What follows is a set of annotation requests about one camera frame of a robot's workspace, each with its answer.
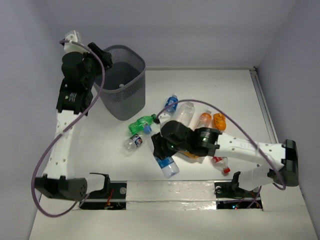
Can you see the crushed orange bottle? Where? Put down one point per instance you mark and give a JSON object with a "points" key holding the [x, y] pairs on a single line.
{"points": [[219, 122]]}

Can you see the large clear water bottle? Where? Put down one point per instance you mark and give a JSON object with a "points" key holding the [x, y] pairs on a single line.
{"points": [[185, 113]]}

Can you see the clear bottle dark blue label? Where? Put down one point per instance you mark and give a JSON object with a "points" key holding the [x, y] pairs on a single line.
{"points": [[134, 142]]}

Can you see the orange bottle dark label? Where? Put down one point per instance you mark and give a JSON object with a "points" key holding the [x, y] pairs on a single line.
{"points": [[193, 156]]}

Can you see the small blue label water bottle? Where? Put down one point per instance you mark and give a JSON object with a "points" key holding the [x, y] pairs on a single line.
{"points": [[171, 104]]}

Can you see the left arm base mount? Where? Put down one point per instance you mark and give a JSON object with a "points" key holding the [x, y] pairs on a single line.
{"points": [[113, 199]]}

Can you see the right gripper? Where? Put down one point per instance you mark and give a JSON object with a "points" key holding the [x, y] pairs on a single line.
{"points": [[158, 141]]}

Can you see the tall orange juice bottle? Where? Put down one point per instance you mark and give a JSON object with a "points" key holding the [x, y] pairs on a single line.
{"points": [[205, 119]]}

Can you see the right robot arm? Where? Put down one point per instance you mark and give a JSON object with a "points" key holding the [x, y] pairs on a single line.
{"points": [[277, 163]]}

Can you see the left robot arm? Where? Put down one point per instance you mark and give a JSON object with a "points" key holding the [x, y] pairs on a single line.
{"points": [[75, 99]]}

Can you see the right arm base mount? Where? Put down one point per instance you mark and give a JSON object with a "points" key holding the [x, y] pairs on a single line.
{"points": [[234, 199]]}

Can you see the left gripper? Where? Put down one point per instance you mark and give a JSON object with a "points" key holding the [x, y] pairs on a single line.
{"points": [[100, 55]]}

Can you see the blue cap water bottle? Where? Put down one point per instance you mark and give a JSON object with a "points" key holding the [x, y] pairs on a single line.
{"points": [[166, 163]]}

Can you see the clear bottle red label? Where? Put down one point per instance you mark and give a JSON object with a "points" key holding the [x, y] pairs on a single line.
{"points": [[222, 163]]}

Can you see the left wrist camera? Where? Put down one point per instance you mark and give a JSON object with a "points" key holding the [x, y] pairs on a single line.
{"points": [[72, 40]]}

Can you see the green soda bottle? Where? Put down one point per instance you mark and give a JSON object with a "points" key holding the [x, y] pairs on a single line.
{"points": [[140, 123]]}

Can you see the grey mesh waste bin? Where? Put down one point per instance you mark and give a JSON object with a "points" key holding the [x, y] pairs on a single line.
{"points": [[129, 69]]}

